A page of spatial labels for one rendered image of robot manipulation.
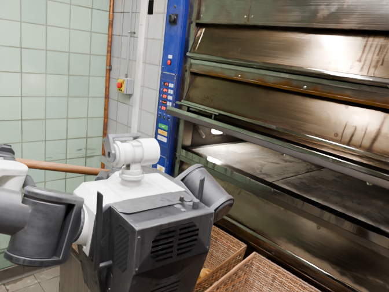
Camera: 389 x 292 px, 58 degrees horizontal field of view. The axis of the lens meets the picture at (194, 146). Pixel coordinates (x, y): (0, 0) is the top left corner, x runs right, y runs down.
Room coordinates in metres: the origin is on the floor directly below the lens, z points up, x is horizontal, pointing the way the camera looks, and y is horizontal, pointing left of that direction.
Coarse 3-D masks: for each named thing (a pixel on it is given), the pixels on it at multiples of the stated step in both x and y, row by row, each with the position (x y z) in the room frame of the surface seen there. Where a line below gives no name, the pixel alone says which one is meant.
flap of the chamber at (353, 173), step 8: (168, 112) 1.87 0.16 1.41; (176, 112) 1.83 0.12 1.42; (192, 120) 1.73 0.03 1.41; (200, 120) 1.70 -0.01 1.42; (216, 128) 1.61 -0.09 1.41; (224, 128) 1.58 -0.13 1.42; (240, 136) 1.50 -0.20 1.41; (248, 136) 1.47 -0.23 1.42; (264, 144) 1.41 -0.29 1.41; (272, 144) 1.38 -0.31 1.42; (288, 152) 1.32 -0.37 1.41; (296, 152) 1.30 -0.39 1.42; (304, 160) 1.27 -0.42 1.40; (312, 160) 1.25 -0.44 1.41; (320, 160) 1.23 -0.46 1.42; (328, 168) 1.20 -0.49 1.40; (336, 168) 1.18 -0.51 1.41; (344, 168) 1.16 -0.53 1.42; (352, 176) 1.14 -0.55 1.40; (360, 176) 1.12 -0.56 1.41; (368, 176) 1.11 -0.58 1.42; (376, 184) 1.08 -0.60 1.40; (384, 184) 1.07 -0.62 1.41
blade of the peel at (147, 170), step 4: (104, 156) 1.61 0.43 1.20; (100, 160) 1.59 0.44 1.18; (104, 160) 1.57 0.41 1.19; (108, 164) 1.54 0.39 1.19; (144, 168) 1.73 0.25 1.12; (148, 168) 1.77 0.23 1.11; (152, 168) 1.80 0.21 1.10; (148, 172) 1.66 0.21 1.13; (152, 172) 1.69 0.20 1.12; (156, 172) 1.72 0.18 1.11; (160, 172) 1.76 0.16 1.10; (164, 176) 1.68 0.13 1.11; (168, 176) 1.72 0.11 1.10
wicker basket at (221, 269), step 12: (216, 228) 1.69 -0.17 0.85; (216, 240) 1.67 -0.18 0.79; (228, 240) 1.62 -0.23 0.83; (216, 252) 1.64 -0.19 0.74; (228, 252) 1.60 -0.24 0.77; (240, 252) 1.52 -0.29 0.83; (204, 264) 1.66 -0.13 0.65; (216, 264) 1.61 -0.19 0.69; (228, 264) 1.47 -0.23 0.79; (204, 276) 1.36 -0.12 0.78; (216, 276) 1.42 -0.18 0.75; (204, 288) 1.37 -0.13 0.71
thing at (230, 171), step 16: (208, 160) 1.83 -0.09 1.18; (240, 176) 1.66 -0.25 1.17; (256, 176) 1.66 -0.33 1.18; (272, 192) 1.52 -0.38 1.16; (288, 192) 1.49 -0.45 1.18; (304, 208) 1.40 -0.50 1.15; (320, 208) 1.35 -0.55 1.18; (336, 224) 1.29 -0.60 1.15; (352, 224) 1.25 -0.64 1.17; (368, 224) 1.25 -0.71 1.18; (384, 240) 1.16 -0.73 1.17
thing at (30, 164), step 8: (24, 160) 1.10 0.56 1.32; (32, 160) 1.12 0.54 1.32; (32, 168) 1.12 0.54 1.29; (40, 168) 1.13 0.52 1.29; (48, 168) 1.15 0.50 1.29; (56, 168) 1.17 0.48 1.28; (64, 168) 1.19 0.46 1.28; (72, 168) 1.21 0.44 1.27; (80, 168) 1.23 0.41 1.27; (88, 168) 1.26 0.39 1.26; (96, 168) 1.29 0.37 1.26
